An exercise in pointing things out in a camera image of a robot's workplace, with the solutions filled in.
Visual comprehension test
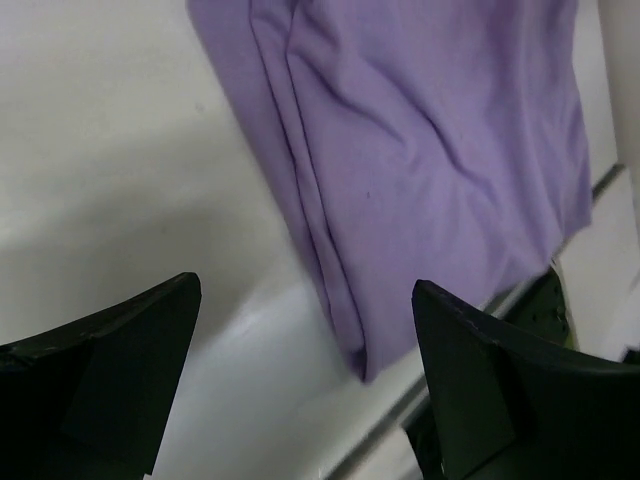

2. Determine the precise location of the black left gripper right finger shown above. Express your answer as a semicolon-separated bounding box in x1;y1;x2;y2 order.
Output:
410;278;640;480

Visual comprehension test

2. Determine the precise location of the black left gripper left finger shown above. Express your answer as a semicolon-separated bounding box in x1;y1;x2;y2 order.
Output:
1;272;201;479

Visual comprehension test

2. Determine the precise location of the purple shirt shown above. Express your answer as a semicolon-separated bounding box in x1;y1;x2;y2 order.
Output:
188;1;592;382

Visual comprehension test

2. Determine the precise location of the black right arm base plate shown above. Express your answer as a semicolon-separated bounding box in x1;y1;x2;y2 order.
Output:
402;267;640;480

